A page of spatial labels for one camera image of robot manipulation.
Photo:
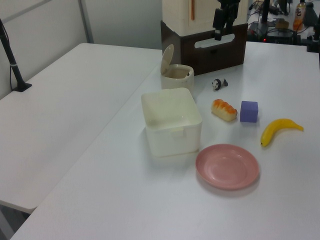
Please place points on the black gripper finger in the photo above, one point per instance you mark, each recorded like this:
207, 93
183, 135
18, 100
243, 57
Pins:
231, 16
218, 22

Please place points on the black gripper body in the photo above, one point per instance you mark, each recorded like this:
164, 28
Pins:
228, 3

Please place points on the cream trash can with lid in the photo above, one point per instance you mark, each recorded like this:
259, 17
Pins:
175, 82

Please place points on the thin black upright pole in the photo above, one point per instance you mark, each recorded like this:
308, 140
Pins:
265, 10

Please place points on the cream plastic drawer box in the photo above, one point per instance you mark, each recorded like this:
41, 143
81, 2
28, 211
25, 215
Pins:
180, 17

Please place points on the black electronic device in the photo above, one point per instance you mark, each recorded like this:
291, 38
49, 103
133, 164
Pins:
275, 37

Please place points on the dark brown drawer cabinet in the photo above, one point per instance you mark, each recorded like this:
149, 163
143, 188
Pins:
190, 62

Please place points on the small cardboard box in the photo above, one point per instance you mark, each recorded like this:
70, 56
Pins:
282, 24

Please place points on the small panda figurine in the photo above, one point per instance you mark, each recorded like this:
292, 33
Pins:
217, 83

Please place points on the orange drink bottle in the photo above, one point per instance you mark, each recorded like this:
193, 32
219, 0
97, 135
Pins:
298, 20

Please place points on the black tripod stand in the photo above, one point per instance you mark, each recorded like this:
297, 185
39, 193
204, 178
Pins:
313, 15

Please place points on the toy bread with orange glaze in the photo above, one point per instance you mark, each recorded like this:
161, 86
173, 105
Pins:
223, 111

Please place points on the purple foam cube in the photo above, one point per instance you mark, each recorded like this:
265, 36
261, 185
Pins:
248, 113

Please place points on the yellow toy banana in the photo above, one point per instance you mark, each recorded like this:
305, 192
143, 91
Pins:
277, 125

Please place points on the cream plastic storage bin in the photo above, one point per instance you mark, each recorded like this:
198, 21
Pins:
172, 142

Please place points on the pink plastic plate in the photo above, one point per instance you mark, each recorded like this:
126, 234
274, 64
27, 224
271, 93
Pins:
225, 167

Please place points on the black camera stand pole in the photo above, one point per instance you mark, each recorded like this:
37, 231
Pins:
15, 70

